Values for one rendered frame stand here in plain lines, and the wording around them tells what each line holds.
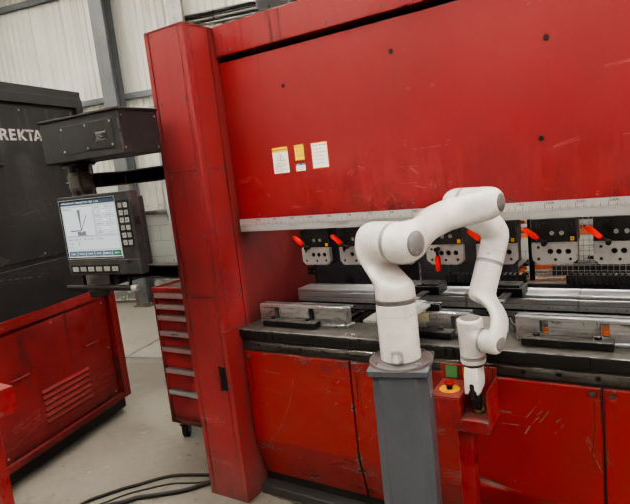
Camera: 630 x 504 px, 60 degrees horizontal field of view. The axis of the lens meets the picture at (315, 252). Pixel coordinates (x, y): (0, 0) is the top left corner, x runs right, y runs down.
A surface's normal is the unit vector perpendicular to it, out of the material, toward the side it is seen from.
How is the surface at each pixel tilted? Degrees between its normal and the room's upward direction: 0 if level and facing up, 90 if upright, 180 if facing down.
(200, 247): 90
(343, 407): 90
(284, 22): 90
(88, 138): 90
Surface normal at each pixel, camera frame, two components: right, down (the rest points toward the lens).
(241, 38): -0.53, 0.18
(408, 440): -0.30, 0.18
